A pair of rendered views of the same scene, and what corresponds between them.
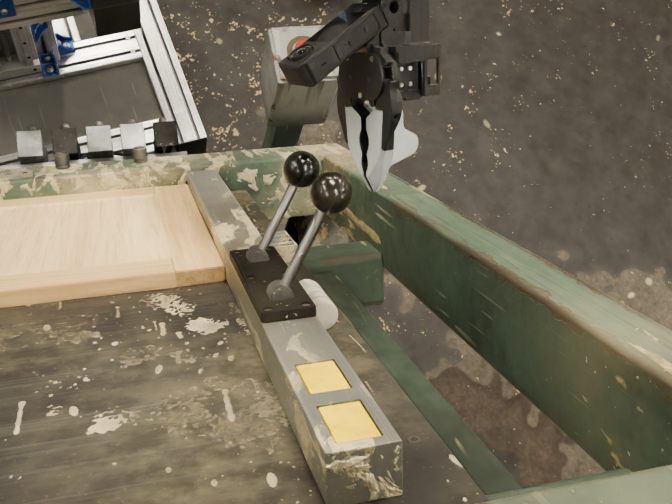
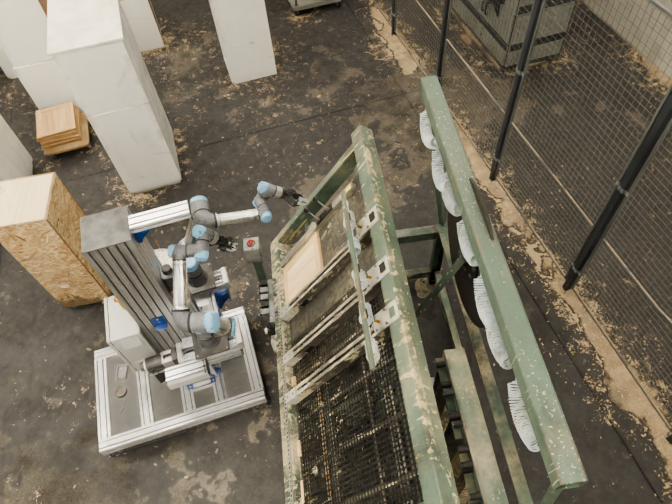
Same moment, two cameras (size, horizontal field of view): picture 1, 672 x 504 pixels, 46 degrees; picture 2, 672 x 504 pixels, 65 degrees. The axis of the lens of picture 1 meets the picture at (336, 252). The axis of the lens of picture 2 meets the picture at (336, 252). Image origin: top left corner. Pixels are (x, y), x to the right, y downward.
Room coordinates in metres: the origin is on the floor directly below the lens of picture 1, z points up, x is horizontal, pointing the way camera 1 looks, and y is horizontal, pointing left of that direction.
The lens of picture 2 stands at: (-1.10, 1.80, 4.11)
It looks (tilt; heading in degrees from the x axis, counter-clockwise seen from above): 55 degrees down; 306
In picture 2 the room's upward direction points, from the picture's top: 6 degrees counter-clockwise
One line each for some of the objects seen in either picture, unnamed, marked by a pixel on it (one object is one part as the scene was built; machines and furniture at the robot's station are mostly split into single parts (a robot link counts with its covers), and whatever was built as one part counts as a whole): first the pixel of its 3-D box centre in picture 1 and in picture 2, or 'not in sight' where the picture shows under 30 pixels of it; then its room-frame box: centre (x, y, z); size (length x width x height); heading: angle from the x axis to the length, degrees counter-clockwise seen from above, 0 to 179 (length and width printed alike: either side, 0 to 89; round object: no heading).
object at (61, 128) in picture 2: not in sight; (64, 130); (4.19, -0.40, 0.15); 0.61 x 0.52 x 0.31; 139
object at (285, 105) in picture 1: (297, 78); (253, 250); (0.84, 0.23, 0.84); 0.12 x 0.12 x 0.18; 38
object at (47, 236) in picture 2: not in sight; (62, 248); (2.41, 0.90, 0.63); 0.50 x 0.42 x 1.25; 131
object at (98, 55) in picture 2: not in sight; (123, 100); (3.03, -0.59, 0.88); 0.90 x 0.60 x 1.75; 139
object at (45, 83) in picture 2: not in sight; (55, 70); (4.87, -0.99, 0.36); 0.80 x 0.58 x 0.72; 139
